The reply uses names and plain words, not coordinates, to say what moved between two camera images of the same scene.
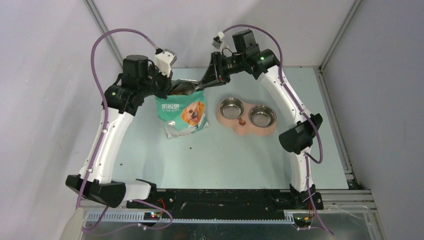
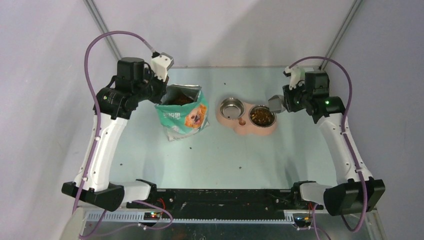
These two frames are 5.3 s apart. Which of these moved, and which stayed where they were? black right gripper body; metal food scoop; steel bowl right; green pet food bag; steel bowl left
Moved: metal food scoop; black right gripper body
Stayed: green pet food bag; steel bowl right; steel bowl left
